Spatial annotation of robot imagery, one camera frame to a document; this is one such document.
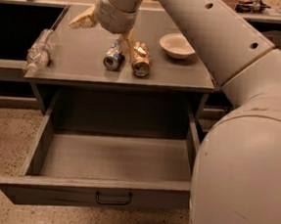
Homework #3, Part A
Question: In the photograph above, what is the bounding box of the clear plastic water bottle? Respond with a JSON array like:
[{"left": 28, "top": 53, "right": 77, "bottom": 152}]
[{"left": 24, "top": 29, "right": 58, "bottom": 71}]

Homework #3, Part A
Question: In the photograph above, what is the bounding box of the white ceramic bowl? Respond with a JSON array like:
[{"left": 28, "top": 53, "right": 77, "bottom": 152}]
[{"left": 160, "top": 33, "right": 195, "bottom": 60}]

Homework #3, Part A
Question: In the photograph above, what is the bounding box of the black drawer handle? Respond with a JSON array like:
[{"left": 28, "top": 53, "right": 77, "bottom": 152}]
[{"left": 95, "top": 192, "right": 133, "bottom": 206}]

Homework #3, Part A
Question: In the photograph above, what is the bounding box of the silver blue soda can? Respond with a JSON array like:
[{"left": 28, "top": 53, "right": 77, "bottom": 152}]
[{"left": 104, "top": 40, "right": 124, "bottom": 71}]

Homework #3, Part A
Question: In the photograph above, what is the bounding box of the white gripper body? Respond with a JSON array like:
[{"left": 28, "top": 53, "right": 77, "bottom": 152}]
[{"left": 94, "top": 0, "right": 139, "bottom": 34}]

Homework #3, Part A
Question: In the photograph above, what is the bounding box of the gold soda can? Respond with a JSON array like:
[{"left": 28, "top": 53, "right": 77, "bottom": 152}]
[{"left": 132, "top": 41, "right": 151, "bottom": 77}]

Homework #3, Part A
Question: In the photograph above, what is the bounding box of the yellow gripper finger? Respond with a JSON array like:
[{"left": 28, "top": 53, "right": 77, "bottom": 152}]
[
  {"left": 69, "top": 6, "right": 98, "bottom": 29},
  {"left": 118, "top": 28, "right": 135, "bottom": 62}
]

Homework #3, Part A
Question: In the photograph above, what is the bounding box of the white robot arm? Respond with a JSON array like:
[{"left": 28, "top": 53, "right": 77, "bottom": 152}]
[{"left": 70, "top": 0, "right": 281, "bottom": 224}]

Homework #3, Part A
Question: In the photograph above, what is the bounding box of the grey open top drawer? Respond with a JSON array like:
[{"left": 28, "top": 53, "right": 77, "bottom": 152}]
[{"left": 0, "top": 88, "right": 199, "bottom": 209}]

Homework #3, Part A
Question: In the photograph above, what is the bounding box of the grey drawer cabinet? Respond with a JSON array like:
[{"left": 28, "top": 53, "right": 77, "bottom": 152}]
[{"left": 21, "top": 0, "right": 221, "bottom": 129}]

